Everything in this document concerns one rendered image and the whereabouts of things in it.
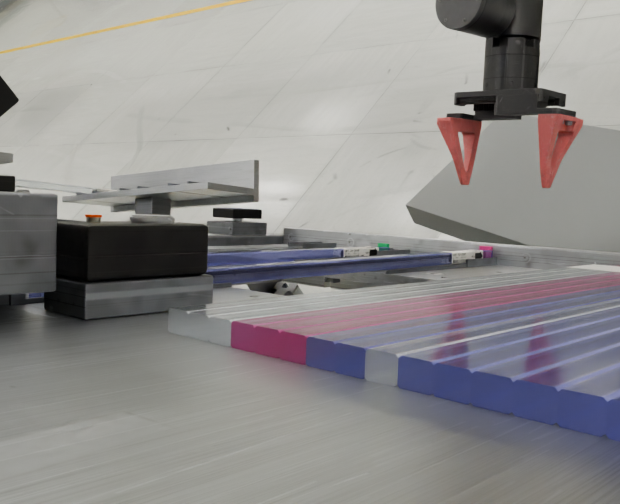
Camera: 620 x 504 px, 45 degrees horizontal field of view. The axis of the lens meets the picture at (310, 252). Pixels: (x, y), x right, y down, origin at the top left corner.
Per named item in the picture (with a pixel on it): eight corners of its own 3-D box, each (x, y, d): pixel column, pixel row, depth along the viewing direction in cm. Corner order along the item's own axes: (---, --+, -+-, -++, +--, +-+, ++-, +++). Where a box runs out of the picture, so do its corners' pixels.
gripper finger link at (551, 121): (552, 188, 74) (558, 92, 74) (487, 185, 79) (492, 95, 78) (580, 189, 79) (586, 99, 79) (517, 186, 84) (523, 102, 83)
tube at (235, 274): (480, 259, 80) (480, 248, 80) (492, 260, 79) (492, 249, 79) (28, 298, 42) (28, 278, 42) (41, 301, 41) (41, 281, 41)
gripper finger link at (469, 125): (488, 185, 79) (494, 95, 78) (431, 183, 84) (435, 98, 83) (518, 186, 84) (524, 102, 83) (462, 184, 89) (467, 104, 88)
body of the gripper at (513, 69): (539, 106, 75) (544, 30, 74) (451, 109, 82) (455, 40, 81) (566, 112, 80) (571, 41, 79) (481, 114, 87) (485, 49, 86)
